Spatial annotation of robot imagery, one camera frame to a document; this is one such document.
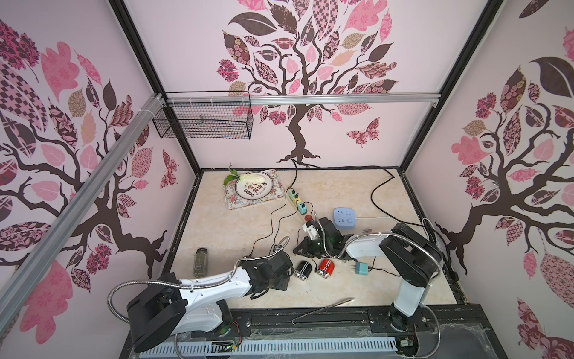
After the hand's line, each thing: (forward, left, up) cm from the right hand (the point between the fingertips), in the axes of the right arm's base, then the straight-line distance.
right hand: (293, 250), depth 87 cm
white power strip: (+16, -6, 0) cm, 17 cm away
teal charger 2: (-7, -26, -1) cm, 27 cm away
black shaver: (-8, -4, -1) cm, 8 cm away
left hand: (-12, +4, -3) cm, 13 cm away
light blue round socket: (+15, -23, -1) cm, 28 cm away
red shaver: (-7, -12, -1) cm, 14 cm away
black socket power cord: (+16, -47, -4) cm, 50 cm away
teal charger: (+17, -4, +3) cm, 18 cm away
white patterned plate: (+33, +20, -2) cm, 38 cm away
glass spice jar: (-5, +36, +1) cm, 36 cm away
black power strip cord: (+52, -6, -2) cm, 53 cm away
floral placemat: (+27, +29, -2) cm, 40 cm away
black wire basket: (+49, +37, +32) cm, 69 cm away
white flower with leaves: (+39, +20, +2) cm, 44 cm away
